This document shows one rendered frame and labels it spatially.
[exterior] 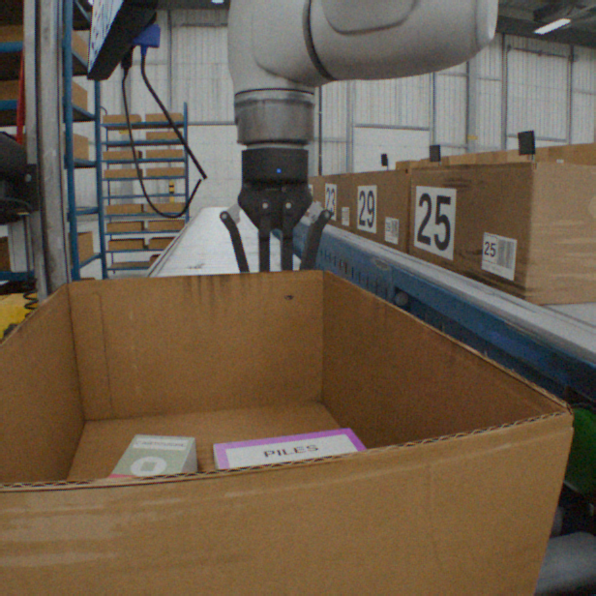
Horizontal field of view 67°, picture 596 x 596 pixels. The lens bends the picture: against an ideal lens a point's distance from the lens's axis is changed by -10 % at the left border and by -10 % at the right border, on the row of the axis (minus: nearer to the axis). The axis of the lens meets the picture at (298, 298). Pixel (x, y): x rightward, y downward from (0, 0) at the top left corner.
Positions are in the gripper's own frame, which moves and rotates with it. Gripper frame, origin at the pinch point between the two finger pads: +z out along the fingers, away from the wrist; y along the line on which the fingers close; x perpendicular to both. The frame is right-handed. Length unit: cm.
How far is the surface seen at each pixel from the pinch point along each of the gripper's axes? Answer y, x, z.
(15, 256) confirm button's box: 32.7, -6.2, -8.3
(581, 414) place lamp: -21.4, 27.2, 1.0
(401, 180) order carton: -29, -37, -17
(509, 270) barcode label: -28.7, 2.9, -6.3
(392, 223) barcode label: -29, -41, -8
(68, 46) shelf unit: 58, -118, -66
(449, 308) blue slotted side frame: -22.8, -1.4, -0.7
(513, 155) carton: -480, -699, -76
